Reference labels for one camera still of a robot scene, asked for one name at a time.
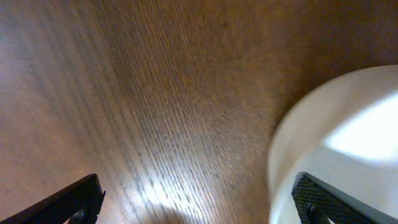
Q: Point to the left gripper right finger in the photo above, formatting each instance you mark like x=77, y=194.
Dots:
x=318, y=202

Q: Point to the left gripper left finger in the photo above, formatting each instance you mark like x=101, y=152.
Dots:
x=79, y=202

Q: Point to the white small bowl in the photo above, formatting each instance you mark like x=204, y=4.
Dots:
x=344, y=133

